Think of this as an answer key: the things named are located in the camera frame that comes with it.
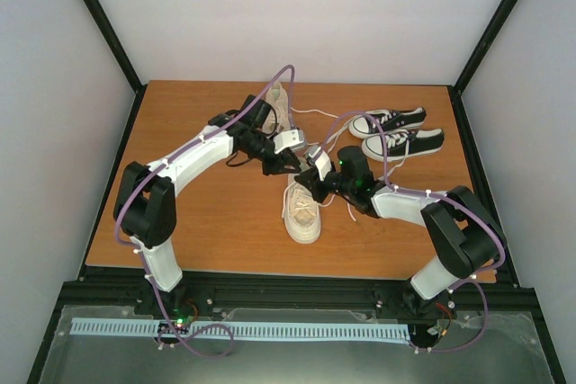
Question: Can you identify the black canvas sneaker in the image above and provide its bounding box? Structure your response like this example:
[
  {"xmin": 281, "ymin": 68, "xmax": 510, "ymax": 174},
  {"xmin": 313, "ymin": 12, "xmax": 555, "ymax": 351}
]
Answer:
[
  {"xmin": 328, "ymin": 107, "xmax": 427, "ymax": 144},
  {"xmin": 361, "ymin": 129, "xmax": 446, "ymax": 166}
]

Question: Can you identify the light blue slotted cable duct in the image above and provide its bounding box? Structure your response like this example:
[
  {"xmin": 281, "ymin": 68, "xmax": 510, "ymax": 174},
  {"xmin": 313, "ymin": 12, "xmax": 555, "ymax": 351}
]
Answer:
[{"xmin": 69, "ymin": 317, "xmax": 410, "ymax": 344}]

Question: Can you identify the black canvas sneaker rear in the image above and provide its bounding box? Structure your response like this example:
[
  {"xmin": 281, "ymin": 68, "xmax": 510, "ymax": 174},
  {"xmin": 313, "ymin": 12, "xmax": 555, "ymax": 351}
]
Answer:
[{"xmin": 328, "ymin": 107, "xmax": 427, "ymax": 144}]

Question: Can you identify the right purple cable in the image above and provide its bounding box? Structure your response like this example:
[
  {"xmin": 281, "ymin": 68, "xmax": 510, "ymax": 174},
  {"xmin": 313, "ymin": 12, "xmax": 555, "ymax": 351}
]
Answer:
[{"xmin": 321, "ymin": 111, "xmax": 507, "ymax": 354}]

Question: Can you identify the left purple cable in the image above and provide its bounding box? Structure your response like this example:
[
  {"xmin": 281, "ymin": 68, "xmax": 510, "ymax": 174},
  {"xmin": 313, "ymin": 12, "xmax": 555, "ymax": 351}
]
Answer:
[{"xmin": 114, "ymin": 64, "xmax": 298, "ymax": 361}]

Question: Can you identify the right black frame post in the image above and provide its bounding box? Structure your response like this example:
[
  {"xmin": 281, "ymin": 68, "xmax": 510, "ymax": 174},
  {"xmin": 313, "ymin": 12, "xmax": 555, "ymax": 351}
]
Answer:
[{"xmin": 452, "ymin": 0, "xmax": 548, "ymax": 93}]

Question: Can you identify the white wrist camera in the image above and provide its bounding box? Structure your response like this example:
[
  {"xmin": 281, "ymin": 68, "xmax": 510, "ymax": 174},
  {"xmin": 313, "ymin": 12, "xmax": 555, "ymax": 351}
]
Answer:
[
  {"xmin": 304, "ymin": 145, "xmax": 332, "ymax": 181},
  {"xmin": 273, "ymin": 128, "xmax": 307, "ymax": 155}
]

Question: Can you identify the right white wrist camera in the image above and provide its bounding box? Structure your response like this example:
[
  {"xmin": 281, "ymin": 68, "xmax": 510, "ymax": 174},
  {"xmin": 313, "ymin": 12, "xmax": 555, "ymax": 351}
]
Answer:
[{"xmin": 304, "ymin": 145, "xmax": 332, "ymax": 181}]

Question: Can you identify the black canvas sneaker front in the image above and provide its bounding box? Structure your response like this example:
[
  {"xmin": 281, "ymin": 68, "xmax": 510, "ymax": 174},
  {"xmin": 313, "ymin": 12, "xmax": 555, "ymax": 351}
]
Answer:
[{"xmin": 361, "ymin": 129, "xmax": 446, "ymax": 166}]

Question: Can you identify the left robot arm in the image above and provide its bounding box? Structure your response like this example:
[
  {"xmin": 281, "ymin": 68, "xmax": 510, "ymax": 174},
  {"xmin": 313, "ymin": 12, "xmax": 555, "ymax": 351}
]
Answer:
[{"xmin": 113, "ymin": 95, "xmax": 306, "ymax": 315}]

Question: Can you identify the black frame post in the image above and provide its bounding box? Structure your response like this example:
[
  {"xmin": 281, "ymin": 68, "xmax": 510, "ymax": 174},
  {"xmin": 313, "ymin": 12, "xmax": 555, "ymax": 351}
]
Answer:
[
  {"xmin": 452, "ymin": 0, "xmax": 548, "ymax": 93},
  {"xmin": 56, "ymin": 0, "xmax": 148, "ymax": 94}
]

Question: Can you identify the purple cable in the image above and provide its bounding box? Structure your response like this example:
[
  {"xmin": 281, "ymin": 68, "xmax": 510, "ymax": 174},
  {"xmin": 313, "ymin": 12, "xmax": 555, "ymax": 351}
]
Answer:
[
  {"xmin": 114, "ymin": 64, "xmax": 298, "ymax": 361},
  {"xmin": 321, "ymin": 111, "xmax": 507, "ymax": 354}
]

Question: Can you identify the cream lace sneaker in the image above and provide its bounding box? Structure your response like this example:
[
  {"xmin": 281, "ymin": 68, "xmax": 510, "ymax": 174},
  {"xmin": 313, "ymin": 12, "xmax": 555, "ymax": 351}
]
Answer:
[
  {"xmin": 262, "ymin": 81, "xmax": 293, "ymax": 135},
  {"xmin": 281, "ymin": 174, "xmax": 335, "ymax": 245}
]

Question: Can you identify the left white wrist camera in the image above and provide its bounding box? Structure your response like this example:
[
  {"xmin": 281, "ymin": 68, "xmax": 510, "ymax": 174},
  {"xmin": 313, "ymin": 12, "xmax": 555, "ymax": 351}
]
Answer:
[{"xmin": 273, "ymin": 128, "xmax": 307, "ymax": 155}]

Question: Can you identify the left black frame post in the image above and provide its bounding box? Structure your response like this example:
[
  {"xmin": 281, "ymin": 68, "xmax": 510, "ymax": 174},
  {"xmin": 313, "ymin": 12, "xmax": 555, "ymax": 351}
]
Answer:
[{"xmin": 56, "ymin": 0, "xmax": 148, "ymax": 94}]

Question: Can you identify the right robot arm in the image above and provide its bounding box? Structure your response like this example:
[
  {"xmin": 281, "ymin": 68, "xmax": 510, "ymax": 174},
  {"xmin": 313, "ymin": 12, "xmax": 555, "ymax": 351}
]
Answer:
[{"xmin": 295, "ymin": 146, "xmax": 505, "ymax": 317}]

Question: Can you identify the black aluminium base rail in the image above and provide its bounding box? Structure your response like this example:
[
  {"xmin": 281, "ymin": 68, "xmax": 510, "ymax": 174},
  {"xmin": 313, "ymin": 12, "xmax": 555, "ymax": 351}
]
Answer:
[{"xmin": 57, "ymin": 267, "xmax": 543, "ymax": 322}]

